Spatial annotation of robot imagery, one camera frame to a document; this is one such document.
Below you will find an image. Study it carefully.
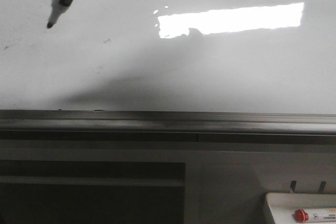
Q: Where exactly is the dark grey cabinet panel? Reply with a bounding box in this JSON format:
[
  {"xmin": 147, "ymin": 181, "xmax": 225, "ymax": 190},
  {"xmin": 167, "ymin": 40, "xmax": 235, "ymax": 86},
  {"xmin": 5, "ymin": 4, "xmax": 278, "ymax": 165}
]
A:
[{"xmin": 1, "ymin": 160, "xmax": 185, "ymax": 223}]

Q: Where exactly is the red capped white marker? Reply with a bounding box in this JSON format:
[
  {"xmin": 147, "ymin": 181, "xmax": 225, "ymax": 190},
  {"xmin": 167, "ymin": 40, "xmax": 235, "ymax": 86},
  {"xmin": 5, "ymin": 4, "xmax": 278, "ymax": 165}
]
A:
[{"xmin": 294, "ymin": 208, "xmax": 335, "ymax": 223}]

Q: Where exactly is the white whiteboard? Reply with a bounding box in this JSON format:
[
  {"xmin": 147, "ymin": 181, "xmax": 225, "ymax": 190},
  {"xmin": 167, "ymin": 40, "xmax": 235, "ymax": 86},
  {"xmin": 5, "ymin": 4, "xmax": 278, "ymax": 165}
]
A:
[{"xmin": 1, "ymin": 0, "xmax": 335, "ymax": 135}]

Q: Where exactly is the white marker tray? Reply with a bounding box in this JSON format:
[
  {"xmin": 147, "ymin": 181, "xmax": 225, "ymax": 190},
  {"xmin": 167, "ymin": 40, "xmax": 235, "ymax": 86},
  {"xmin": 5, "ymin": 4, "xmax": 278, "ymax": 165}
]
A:
[{"xmin": 264, "ymin": 187, "xmax": 335, "ymax": 223}]

